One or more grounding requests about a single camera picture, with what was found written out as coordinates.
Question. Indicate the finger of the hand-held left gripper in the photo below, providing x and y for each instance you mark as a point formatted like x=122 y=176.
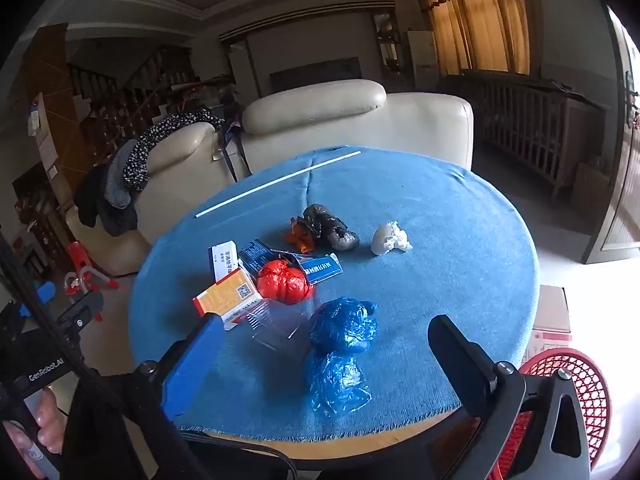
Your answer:
x=82 y=310
x=45 y=293

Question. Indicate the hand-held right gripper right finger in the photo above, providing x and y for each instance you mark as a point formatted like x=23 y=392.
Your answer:
x=457 y=355

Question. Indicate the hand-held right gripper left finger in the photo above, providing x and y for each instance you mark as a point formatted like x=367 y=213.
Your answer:
x=192 y=362

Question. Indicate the orange and white carton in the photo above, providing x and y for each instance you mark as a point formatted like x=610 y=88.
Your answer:
x=225 y=296

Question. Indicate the clear plastic box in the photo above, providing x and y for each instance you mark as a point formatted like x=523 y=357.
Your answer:
x=277 y=327

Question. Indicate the white carton with blue print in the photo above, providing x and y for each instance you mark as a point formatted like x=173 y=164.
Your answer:
x=221 y=260

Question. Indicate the blue plastic bag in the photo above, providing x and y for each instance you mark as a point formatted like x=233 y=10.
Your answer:
x=345 y=327
x=337 y=385

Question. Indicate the red plastic bag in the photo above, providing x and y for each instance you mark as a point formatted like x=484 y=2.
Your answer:
x=285 y=282

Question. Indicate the blue carton with white side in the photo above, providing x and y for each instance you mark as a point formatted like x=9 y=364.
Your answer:
x=255 y=252

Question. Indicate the red plastic basket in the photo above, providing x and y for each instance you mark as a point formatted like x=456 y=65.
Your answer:
x=585 y=385

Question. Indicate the white tissue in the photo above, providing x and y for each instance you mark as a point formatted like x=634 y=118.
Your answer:
x=390 y=240

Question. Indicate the orange plastic bag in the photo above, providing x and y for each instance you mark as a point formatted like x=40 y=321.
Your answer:
x=301 y=241

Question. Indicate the black plastic bag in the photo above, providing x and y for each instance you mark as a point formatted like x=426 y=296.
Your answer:
x=330 y=227

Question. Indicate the person's left hand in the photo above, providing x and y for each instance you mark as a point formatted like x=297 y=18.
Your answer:
x=50 y=417

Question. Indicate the red toy scooter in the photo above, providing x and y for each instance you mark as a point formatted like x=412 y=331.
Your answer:
x=77 y=256

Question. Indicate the dark cloth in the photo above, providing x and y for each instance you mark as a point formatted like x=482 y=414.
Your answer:
x=110 y=430

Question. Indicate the cardboard box with red stripes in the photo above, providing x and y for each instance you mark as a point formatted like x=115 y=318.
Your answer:
x=552 y=310

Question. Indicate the blue tablecloth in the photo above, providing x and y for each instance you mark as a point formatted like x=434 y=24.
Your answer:
x=450 y=240

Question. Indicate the grey garment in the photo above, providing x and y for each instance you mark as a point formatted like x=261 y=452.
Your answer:
x=117 y=185

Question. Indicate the black and white patterned garment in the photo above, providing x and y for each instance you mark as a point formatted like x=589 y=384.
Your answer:
x=150 y=145

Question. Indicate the thin white stick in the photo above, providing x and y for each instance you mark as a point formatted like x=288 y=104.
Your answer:
x=280 y=182

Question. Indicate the wooden staircase railing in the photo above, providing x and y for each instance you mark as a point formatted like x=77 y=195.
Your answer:
x=140 y=95

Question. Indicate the wooden door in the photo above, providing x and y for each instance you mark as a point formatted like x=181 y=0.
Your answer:
x=625 y=185

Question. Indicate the wooden crib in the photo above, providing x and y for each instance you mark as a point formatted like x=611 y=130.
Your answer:
x=525 y=120

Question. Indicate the cream leather sofa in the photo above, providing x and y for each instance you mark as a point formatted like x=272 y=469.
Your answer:
x=350 y=125

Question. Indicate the white standing air conditioner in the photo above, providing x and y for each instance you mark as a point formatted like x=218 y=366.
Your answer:
x=422 y=55

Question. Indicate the dark flat television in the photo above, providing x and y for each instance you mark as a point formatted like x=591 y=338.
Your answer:
x=315 y=74

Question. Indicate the dark display shelf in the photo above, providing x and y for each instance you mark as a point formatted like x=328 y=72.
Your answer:
x=387 y=45

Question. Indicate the yellow curtains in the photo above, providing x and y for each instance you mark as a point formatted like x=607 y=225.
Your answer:
x=475 y=25

